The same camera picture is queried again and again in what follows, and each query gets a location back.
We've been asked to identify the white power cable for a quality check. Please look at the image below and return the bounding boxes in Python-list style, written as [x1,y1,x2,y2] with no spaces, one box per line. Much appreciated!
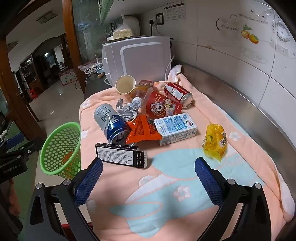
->
[165,38,175,80]

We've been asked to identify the wall socket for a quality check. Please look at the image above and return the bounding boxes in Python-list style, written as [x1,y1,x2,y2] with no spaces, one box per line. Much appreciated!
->
[148,13,164,26]

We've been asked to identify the pink flower printed blanket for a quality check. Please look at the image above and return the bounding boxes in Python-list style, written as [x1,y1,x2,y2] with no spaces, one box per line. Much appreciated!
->
[79,74,295,241]

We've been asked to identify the white paper cup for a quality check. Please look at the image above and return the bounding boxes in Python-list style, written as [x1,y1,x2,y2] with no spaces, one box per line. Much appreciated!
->
[115,75,136,96]

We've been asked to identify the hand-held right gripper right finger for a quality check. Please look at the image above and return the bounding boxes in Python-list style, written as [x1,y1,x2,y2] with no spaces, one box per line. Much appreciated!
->
[194,157,272,241]

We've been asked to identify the white microwave oven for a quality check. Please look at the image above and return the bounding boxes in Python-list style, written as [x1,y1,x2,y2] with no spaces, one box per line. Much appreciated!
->
[102,36,173,88]

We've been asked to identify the red soda can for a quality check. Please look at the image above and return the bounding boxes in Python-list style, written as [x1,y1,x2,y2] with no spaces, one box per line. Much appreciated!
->
[164,82,193,108]

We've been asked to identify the white wall notice sticker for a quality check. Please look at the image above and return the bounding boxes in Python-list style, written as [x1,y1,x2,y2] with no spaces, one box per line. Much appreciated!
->
[165,3,186,21]

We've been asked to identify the dark display cabinet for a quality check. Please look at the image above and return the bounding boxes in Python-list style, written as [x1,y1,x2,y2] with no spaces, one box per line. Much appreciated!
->
[20,54,44,102]

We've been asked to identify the small clear plastic cup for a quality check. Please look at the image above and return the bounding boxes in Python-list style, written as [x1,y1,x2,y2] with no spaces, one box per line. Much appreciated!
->
[146,91,183,119]

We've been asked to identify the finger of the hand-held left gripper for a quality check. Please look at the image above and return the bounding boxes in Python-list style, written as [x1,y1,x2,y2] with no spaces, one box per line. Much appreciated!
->
[0,136,38,160]

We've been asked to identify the silver wrapper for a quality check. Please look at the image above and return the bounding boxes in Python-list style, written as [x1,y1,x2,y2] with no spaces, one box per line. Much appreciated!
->
[116,98,139,121]

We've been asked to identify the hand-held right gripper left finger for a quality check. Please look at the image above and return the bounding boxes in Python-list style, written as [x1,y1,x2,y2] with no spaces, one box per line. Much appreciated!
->
[26,157,103,241]

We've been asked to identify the black box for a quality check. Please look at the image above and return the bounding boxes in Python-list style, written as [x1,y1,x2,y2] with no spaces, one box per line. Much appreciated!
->
[95,143,147,169]

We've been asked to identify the orange fruit wall decal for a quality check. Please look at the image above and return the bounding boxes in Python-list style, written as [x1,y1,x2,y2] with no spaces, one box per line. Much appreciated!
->
[240,24,259,44]

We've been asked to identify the white blue milk carton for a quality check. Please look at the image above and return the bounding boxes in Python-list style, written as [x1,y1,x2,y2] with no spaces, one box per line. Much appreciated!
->
[153,113,198,146]

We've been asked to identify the white pink cloth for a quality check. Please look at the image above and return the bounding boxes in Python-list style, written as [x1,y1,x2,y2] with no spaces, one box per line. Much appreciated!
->
[167,65,183,84]

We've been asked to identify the green wall cabinet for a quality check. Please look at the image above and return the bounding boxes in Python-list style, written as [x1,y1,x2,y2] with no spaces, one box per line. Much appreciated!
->
[97,0,121,24]

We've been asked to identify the orange snack packet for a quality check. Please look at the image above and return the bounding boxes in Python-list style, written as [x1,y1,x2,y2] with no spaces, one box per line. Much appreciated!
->
[125,115,162,144]

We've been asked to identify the yellow plastic wrapper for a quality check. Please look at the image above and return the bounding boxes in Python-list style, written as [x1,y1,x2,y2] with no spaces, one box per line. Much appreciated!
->
[202,124,228,162]

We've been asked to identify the tangled black cables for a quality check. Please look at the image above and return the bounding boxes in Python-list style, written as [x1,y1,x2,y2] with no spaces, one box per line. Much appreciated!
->
[85,65,103,75]

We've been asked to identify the plastic bag of grains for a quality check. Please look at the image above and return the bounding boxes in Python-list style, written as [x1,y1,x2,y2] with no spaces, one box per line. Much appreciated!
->
[112,13,134,40]

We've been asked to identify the white round container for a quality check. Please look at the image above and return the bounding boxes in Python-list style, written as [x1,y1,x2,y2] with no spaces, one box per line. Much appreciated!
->
[124,15,141,37]

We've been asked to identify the blue drink can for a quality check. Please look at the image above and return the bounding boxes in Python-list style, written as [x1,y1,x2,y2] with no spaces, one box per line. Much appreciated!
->
[93,103,130,144]

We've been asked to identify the clear plastic bag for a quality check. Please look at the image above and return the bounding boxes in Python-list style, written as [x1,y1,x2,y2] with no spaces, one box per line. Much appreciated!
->
[78,58,102,70]

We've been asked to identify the green plastic mesh basket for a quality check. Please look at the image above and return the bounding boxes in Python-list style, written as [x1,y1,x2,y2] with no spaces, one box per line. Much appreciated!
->
[40,122,82,179]

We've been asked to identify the brown wooden door post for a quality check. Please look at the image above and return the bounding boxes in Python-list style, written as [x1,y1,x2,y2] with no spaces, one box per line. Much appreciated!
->
[62,0,86,95]
[0,39,47,139]

